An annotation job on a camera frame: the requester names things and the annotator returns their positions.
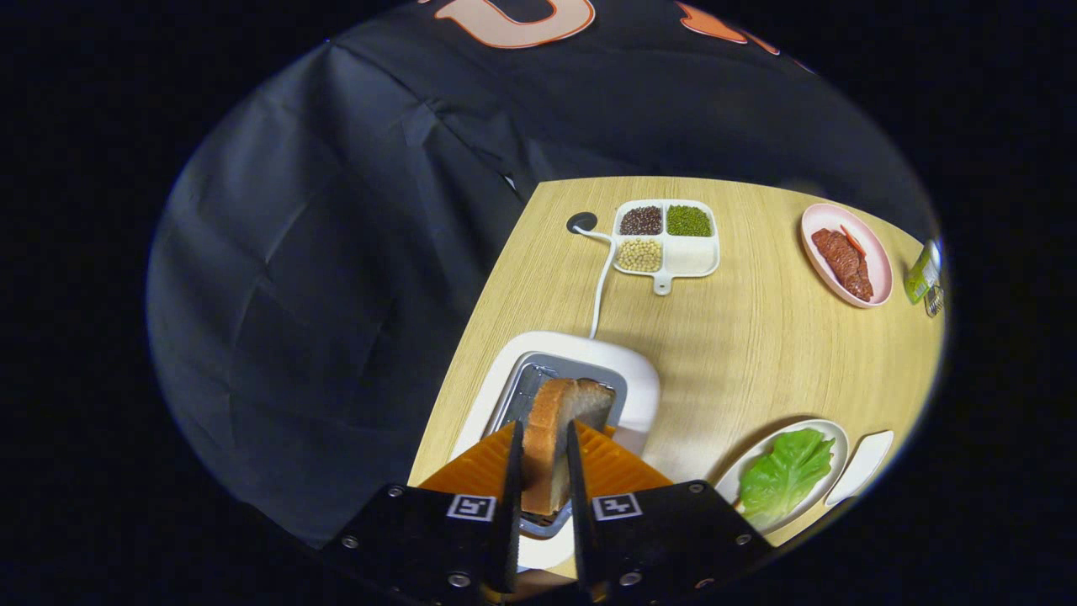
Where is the pink plate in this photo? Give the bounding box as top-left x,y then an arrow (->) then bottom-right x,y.
800,203 -> 894,309

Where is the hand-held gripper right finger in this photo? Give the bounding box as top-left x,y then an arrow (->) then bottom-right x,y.
565,420 -> 774,606

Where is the white toaster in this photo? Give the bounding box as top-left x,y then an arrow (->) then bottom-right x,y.
450,330 -> 661,573

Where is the green lettuce leaf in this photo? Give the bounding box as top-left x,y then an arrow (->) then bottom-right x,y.
739,428 -> 836,531

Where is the green label drink bottle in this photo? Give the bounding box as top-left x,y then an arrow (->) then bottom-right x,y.
904,239 -> 943,306

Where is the brown meat slice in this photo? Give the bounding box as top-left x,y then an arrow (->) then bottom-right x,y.
843,257 -> 875,303
811,227 -> 861,283

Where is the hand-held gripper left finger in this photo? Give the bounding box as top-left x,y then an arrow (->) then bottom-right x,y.
324,420 -> 525,606

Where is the white divided tray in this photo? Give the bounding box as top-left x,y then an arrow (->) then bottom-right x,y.
612,199 -> 721,296

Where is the yellow soybeans pile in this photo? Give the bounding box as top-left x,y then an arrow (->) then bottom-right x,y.
618,239 -> 663,273

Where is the round white plate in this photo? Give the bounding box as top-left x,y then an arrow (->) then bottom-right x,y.
715,419 -> 851,533

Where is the square white plate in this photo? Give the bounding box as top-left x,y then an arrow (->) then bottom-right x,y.
825,430 -> 895,507

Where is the toasted bread slice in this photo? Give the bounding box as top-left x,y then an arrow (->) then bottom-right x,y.
520,378 -> 617,516

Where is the white toaster cable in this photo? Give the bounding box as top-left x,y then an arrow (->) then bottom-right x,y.
572,226 -> 619,340

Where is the green beans pile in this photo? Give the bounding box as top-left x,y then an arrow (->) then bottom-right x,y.
667,205 -> 713,237

